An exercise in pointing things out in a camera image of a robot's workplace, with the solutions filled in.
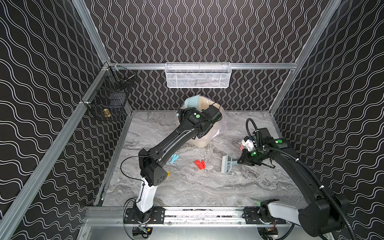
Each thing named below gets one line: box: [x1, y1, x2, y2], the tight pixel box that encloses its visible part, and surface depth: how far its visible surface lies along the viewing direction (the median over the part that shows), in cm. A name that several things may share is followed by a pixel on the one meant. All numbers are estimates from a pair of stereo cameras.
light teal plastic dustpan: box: [184, 93, 201, 109], surface depth 75 cm
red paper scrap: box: [194, 159, 206, 170], surface depth 92 cm
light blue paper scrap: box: [169, 153, 179, 165], surface depth 96 cm
